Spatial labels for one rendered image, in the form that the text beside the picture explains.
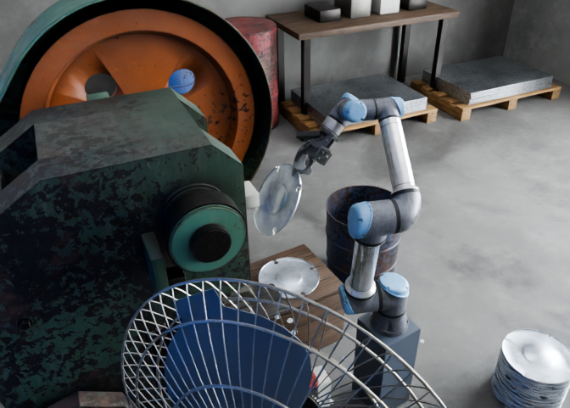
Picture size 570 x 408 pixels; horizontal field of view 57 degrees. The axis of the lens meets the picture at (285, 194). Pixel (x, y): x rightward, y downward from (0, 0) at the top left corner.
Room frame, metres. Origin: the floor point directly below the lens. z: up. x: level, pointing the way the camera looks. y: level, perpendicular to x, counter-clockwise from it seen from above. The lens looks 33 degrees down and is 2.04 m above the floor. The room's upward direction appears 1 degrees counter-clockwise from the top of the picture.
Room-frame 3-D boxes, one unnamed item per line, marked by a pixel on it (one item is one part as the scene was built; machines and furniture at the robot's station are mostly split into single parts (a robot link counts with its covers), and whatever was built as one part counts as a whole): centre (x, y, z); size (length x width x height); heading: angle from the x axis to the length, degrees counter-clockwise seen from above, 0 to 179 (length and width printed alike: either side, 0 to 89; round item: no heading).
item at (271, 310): (1.28, 0.13, 0.72); 0.25 x 0.14 x 0.14; 114
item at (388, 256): (2.31, -0.42, 0.24); 0.42 x 0.42 x 0.48
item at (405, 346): (1.51, -0.41, 0.23); 0.18 x 0.18 x 0.45; 30
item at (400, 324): (1.51, -0.41, 0.50); 0.15 x 0.15 x 0.10
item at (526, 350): (1.50, -1.06, 0.25); 0.29 x 0.29 x 0.01
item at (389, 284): (1.50, -0.40, 0.62); 0.13 x 0.12 x 0.14; 99
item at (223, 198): (0.98, 0.21, 1.31); 0.22 x 0.12 x 0.22; 114
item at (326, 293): (1.90, -0.01, 0.18); 0.40 x 0.38 x 0.35; 119
